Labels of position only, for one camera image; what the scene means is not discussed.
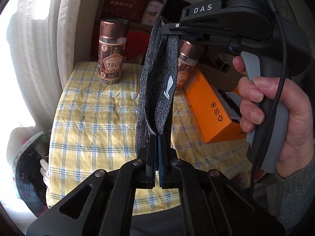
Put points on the white curtain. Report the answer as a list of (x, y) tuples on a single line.
[(41, 39)]

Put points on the yellow checked cloth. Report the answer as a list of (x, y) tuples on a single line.
[(95, 128)]

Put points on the brown oat jar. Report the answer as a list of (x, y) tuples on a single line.
[(112, 42), (187, 59)]

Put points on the white health product pack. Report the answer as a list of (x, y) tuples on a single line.
[(152, 11)]

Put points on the right hand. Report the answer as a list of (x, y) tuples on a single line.
[(298, 148)]

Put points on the red Ferrero gift bag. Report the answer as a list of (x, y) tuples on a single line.
[(137, 43)]

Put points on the orange cardboard box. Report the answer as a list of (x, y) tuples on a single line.
[(217, 120)]

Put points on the grey sock white logo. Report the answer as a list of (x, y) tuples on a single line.
[(157, 86)]

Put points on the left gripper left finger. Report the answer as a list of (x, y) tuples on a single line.
[(136, 174)]

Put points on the grey sweater forearm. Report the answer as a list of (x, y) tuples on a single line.
[(295, 195)]

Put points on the dark red tea bag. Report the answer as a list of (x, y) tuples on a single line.
[(130, 10)]

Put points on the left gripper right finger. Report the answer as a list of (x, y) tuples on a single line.
[(191, 184)]

